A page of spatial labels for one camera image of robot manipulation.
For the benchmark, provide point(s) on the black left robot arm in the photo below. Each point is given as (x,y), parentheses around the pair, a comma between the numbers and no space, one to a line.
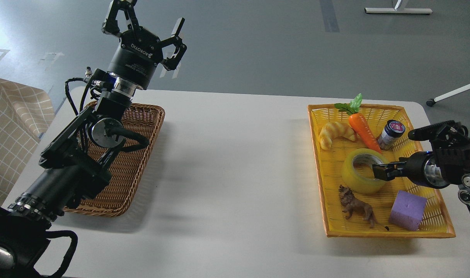
(77,162)

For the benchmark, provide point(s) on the white stand base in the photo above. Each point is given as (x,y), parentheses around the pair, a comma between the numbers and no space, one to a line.
(398,7)

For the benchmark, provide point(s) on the brown wicker basket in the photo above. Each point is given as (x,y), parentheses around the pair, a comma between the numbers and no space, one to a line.
(127,169)

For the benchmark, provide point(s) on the toy orange carrot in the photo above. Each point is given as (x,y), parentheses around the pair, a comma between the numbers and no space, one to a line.
(358,122)

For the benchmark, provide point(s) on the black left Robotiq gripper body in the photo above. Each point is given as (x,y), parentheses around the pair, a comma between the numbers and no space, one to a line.
(136,57)

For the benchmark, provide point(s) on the white wheeled stand leg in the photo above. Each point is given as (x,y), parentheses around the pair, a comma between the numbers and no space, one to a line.
(432,101)

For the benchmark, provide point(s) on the yellow plastic basket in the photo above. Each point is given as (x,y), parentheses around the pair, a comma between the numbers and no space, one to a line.
(436,222)

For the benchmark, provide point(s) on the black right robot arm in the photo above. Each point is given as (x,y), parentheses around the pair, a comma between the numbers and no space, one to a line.
(448,163)

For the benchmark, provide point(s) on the yellow tape roll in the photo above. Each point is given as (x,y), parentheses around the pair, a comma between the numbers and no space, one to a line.
(356,181)

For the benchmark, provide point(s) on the toy croissant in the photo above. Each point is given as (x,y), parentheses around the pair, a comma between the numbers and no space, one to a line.
(332,130)

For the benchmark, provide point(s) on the purple foam cube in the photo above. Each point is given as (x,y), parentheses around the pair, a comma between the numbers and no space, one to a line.
(407,211)

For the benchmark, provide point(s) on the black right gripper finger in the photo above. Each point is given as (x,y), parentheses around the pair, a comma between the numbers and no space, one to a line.
(389,171)

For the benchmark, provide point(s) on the small dark jar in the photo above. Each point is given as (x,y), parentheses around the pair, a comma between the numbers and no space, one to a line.
(391,132)

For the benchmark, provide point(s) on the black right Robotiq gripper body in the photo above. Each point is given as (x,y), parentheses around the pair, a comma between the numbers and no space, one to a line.
(421,169)

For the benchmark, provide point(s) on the beige checkered cloth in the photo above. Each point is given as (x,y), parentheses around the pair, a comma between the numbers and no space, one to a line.
(25,113)

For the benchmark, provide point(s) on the brown toy lion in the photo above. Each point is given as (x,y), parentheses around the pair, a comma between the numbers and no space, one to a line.
(351,204)

